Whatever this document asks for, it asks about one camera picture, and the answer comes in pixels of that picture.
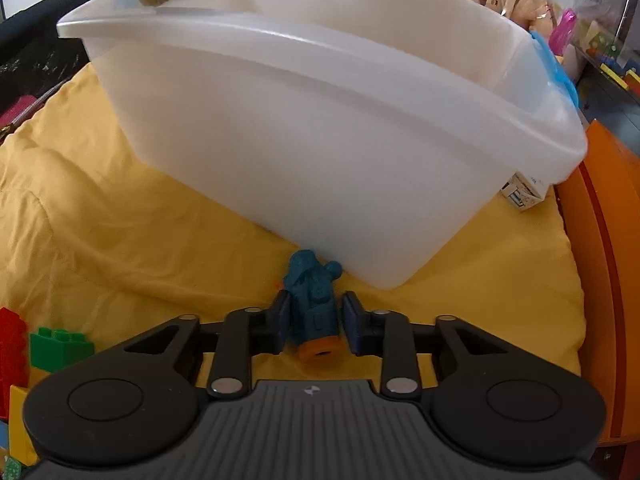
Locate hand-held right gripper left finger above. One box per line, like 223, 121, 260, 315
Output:
114, 290, 292, 402

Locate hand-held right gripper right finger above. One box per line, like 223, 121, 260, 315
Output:
341, 291, 526, 402

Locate teal toy figure orange base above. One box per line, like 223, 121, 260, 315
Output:
281, 249, 347, 361

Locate white plastic bin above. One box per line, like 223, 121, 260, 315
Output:
56, 0, 589, 291

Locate green building block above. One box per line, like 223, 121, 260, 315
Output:
29, 327, 96, 373

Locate red translucent building block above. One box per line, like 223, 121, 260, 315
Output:
0, 307, 28, 421

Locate black bag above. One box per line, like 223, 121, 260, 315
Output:
0, 0, 101, 131

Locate yellow cloth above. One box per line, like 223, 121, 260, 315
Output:
0, 62, 587, 426

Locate small white carton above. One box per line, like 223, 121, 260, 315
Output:
501, 171, 550, 213

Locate orange desk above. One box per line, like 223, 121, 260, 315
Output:
554, 119, 640, 447

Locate yellow building block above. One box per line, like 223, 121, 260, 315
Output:
7, 370, 51, 467

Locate green speckled piece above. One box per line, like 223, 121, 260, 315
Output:
0, 456, 27, 480

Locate blue plastic item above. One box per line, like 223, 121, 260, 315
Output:
530, 30, 582, 111

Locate pink toy piece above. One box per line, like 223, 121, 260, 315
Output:
550, 7, 579, 54

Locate pile of colourful blocks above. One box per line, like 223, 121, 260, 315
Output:
582, 25, 640, 91

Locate clear plastic box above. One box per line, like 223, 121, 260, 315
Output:
565, 0, 640, 92

